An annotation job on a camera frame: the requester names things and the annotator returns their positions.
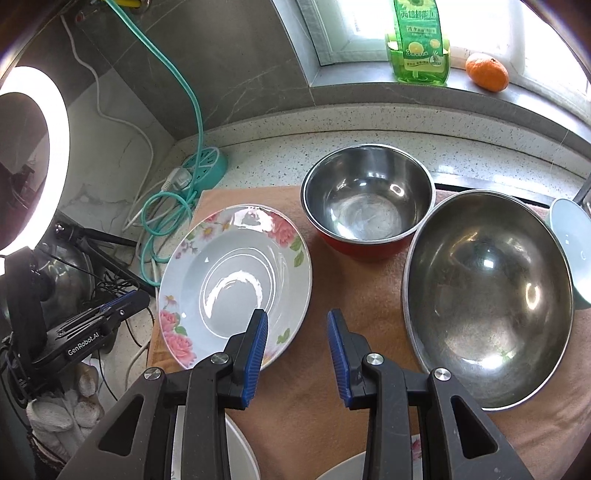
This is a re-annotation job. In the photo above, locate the black appliance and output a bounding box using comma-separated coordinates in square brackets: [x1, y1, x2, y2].
[0, 254, 54, 337]

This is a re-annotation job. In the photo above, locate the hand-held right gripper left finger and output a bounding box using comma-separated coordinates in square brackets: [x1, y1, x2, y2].
[58, 309, 269, 480]

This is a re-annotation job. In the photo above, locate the white ring light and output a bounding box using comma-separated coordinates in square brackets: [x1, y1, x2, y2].
[0, 66, 71, 254]

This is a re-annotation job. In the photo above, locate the teal cable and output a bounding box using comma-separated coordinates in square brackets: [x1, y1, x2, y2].
[106, 0, 206, 284]

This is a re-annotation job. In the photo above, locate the green dish soap bottle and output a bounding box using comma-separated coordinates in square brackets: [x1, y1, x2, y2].
[385, 0, 452, 88]

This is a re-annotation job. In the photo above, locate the light blue bowl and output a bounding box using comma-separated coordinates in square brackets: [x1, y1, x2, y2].
[549, 198, 591, 310]

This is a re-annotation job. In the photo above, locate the black phone clamp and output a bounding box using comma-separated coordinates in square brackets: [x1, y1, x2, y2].
[0, 161, 38, 217]

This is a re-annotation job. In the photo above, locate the large steel bowl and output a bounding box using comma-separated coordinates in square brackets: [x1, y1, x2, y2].
[402, 189, 575, 411]

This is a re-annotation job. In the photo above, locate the teal power strip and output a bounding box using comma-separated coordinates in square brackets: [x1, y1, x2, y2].
[181, 147, 229, 191]

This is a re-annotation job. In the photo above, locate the orange tangerine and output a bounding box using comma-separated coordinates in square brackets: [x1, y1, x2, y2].
[465, 52, 510, 91]

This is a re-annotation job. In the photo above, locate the window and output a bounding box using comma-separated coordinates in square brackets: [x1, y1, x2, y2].
[270, 0, 591, 100]

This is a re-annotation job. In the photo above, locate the peach towel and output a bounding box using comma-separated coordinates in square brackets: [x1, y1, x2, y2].
[148, 185, 591, 480]

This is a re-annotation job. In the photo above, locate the steel pot lid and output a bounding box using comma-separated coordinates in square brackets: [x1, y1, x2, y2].
[34, 244, 97, 319]

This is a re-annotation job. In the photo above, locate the white cable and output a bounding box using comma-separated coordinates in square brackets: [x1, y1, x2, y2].
[60, 16, 158, 232]

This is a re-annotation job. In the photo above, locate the red steel bowl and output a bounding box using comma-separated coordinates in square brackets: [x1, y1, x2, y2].
[300, 144, 437, 263]

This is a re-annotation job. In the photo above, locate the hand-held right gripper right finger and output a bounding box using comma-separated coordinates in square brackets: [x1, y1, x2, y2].
[327, 309, 532, 480]

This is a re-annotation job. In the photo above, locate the person's left hand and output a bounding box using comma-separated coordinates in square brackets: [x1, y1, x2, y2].
[25, 364, 110, 445]

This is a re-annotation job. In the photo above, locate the black tripod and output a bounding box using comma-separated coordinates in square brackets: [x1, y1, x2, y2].
[54, 222, 158, 297]

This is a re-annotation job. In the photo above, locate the white plate pink rose print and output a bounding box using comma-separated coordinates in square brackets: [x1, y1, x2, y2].
[158, 204, 313, 371]

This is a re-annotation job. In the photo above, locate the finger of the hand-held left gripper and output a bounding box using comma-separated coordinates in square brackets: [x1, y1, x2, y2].
[98, 290, 140, 316]
[111, 292, 153, 324]

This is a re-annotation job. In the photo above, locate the chrome faucet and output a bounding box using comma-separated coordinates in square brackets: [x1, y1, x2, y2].
[573, 173, 591, 208]

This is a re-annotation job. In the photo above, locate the white plug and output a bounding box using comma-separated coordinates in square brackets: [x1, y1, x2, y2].
[161, 167, 192, 192]

